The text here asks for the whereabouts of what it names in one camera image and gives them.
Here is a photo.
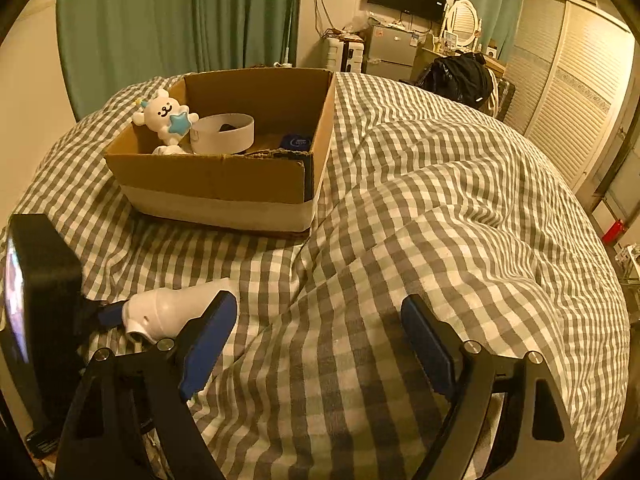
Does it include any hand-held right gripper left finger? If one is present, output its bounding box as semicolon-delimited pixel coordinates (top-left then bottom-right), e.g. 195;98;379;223
54;290;238;480

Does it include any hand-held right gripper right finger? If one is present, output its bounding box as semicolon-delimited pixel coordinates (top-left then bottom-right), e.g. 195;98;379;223
400;294;583;480

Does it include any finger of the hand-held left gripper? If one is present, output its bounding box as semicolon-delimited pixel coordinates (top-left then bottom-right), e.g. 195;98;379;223
80;299;130;333

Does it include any white plastic handheld device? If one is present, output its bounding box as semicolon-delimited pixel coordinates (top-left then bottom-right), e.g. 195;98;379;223
120;277;240;346

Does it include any cardboard box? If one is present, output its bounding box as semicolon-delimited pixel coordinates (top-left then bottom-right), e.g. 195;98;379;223
104;67;336;241

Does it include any grey checkered blanket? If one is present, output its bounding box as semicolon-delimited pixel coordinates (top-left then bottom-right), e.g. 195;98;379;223
0;71;631;480

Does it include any white bear toy blue star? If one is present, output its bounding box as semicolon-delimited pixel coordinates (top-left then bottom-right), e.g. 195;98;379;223
131;88;200;147

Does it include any red fire extinguisher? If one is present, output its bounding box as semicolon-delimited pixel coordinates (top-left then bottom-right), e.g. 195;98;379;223
601;219;627;246

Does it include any dark blue round pouch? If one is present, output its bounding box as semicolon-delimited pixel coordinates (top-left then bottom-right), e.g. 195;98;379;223
279;132;313;153

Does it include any dark suitcase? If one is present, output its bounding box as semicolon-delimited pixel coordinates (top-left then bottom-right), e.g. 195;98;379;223
492;77;518;121

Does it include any black jacket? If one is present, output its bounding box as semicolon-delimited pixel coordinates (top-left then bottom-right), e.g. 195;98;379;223
422;52;496;106

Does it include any wooden dressing table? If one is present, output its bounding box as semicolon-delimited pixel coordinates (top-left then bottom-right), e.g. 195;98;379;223
420;45;506;81

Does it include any white louvered wardrobe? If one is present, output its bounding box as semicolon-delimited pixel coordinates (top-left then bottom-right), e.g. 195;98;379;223
502;0;636;196

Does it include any silver mini fridge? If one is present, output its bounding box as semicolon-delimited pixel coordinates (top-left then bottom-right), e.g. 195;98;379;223
365;24;418;81

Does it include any white suitcase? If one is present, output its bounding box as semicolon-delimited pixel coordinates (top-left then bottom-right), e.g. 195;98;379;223
327;37;367;73

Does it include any white oval mirror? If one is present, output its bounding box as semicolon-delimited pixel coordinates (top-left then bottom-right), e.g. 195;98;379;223
444;0;482;51

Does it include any hanging wall cable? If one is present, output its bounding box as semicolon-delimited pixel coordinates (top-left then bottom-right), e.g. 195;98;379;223
312;0;333;36

